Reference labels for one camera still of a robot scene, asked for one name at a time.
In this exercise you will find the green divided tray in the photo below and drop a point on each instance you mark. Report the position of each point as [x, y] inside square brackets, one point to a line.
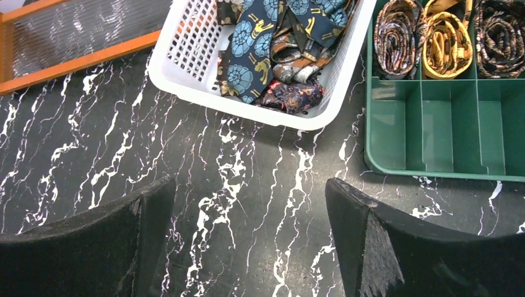
[469, 127]

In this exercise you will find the rolled dark brown tie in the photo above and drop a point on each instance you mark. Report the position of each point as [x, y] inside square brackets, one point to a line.
[499, 38]

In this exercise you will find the rolled yellow tie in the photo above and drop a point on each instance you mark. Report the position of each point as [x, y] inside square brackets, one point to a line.
[448, 50]

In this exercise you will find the white plastic basket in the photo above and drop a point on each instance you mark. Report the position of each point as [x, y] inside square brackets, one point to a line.
[185, 59]

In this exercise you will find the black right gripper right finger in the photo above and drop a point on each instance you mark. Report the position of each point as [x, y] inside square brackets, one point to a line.
[383, 251]

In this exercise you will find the blue floral tie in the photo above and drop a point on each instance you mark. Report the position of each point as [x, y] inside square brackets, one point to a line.
[250, 53]

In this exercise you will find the orange wooden rack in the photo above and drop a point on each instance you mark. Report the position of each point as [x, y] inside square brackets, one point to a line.
[43, 40]

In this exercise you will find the rolled multicolour tie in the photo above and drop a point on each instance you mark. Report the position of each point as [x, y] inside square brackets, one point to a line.
[399, 33]

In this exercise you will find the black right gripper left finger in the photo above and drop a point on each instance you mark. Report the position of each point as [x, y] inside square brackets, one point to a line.
[110, 250]

